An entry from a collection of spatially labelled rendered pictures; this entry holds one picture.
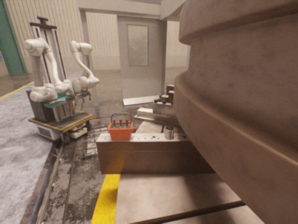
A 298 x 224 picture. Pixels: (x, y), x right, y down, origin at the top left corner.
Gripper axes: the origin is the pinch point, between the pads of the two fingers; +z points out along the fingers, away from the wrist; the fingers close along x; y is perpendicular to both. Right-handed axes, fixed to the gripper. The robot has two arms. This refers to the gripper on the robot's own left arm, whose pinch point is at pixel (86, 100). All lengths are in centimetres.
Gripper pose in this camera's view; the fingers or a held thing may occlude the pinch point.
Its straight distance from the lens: 255.7
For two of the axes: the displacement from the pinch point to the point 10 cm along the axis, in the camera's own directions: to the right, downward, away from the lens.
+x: 4.3, -3.5, 8.4
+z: 0.0, 9.2, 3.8
